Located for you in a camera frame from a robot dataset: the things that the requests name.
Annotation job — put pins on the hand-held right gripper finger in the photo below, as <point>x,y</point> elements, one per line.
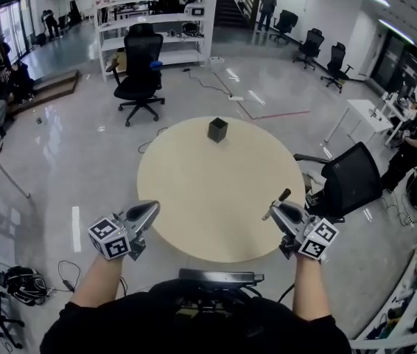
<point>275,224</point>
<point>289,219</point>

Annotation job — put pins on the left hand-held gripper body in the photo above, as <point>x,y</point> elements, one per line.
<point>111,240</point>

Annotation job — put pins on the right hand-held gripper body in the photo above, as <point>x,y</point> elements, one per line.
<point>319,238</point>

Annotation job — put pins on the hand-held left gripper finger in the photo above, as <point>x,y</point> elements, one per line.
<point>140,216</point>
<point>151,221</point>

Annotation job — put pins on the small black box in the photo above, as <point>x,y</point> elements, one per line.
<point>218,131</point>

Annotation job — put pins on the person's right forearm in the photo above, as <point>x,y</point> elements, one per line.
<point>309,286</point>

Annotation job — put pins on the person's left forearm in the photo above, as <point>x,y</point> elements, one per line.
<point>96,282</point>

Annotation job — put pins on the white cloth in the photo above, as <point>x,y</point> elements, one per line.
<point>313,177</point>

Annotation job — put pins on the round beige table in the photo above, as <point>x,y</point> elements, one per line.
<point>216,190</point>

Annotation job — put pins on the black mesh visitor chair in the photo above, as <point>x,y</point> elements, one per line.
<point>356,179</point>

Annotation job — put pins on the black chest-mounted monitor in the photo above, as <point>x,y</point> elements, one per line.
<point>219,276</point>

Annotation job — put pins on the white storage rack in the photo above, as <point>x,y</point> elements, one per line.
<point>407,308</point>

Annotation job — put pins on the person's black shirt torso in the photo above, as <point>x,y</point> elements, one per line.
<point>193,326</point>

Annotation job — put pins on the small white table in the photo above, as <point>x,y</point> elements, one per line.
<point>367,113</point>

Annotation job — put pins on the white power strip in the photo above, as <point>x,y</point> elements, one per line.
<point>236,97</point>

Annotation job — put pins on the blue item on chair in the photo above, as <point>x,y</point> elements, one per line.
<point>155,65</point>

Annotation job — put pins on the wooden step platform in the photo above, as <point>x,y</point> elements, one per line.
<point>54,87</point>

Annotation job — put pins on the black high-back office chair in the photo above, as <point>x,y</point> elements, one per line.
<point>142,57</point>

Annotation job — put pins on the white bin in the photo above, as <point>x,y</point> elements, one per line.
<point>216,60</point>

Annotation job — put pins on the white open shelf unit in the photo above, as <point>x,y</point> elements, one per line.
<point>157,22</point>

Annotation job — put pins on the dark staircase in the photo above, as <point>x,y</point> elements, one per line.
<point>230,9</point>

